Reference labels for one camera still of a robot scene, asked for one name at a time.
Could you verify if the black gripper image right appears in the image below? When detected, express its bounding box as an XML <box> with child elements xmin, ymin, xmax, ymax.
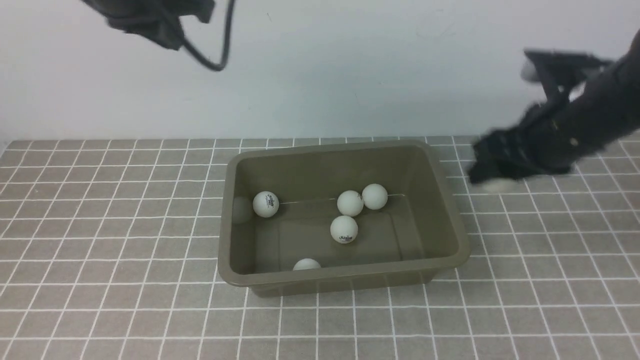
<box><xmin>467</xmin><ymin>107</ymin><xmax>576</xmax><ymax>185</ymax></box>

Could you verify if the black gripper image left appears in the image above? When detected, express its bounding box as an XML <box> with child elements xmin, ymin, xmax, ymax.
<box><xmin>83</xmin><ymin>0</ymin><xmax>216</xmax><ymax>51</ymax></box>

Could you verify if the white ball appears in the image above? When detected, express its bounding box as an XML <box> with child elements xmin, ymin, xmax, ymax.
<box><xmin>361</xmin><ymin>183</ymin><xmax>389</xmax><ymax>210</ymax></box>
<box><xmin>330</xmin><ymin>215</ymin><xmax>359</xmax><ymax>244</ymax></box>
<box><xmin>252</xmin><ymin>191</ymin><xmax>281</xmax><ymax>219</ymax></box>
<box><xmin>292</xmin><ymin>258</ymin><xmax>322</xmax><ymax>271</ymax></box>
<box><xmin>336</xmin><ymin>190</ymin><xmax>364</xmax><ymax>217</ymax></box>
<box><xmin>480</xmin><ymin>178</ymin><xmax>521</xmax><ymax>194</ymax></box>

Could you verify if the grey checked tablecloth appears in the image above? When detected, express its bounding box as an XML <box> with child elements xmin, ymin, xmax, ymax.
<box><xmin>0</xmin><ymin>134</ymin><xmax>640</xmax><ymax>360</ymax></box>

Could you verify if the olive green plastic bin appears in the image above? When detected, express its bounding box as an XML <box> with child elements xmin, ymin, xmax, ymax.
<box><xmin>218</xmin><ymin>140</ymin><xmax>471</xmax><ymax>297</ymax></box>

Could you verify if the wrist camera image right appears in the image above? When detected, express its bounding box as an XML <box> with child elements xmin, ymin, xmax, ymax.
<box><xmin>520</xmin><ymin>48</ymin><xmax>614</xmax><ymax>101</ymax></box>

